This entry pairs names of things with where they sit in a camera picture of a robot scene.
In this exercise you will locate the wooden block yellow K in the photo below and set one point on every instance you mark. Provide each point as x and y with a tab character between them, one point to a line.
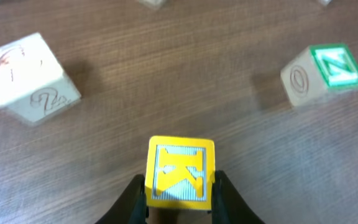
180	173

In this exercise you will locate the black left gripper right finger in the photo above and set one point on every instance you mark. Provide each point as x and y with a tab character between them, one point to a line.
227	205

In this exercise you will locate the wooden block green Z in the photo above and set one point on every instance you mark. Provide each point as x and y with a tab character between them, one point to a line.
320	73

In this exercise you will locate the wooden block drawing top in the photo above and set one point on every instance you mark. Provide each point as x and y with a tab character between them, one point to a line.
33	84

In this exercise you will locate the wooden block green side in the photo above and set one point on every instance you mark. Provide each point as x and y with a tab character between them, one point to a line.
324	2

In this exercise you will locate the wooden block blue H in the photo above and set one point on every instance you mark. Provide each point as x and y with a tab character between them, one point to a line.
154	4

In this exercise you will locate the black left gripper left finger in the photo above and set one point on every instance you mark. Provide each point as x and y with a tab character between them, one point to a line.
130	207

